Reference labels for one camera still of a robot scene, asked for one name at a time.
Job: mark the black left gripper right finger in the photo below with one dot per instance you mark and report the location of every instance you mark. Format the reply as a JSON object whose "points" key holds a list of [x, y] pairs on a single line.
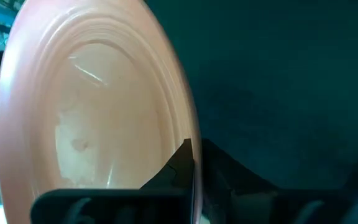
{"points": [[225, 180]]}

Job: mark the orange round plate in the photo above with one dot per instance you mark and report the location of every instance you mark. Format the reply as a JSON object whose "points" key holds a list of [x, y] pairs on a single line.
{"points": [[104, 109]]}

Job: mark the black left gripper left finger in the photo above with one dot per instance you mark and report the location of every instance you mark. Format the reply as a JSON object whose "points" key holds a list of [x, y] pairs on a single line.
{"points": [[179, 174]]}

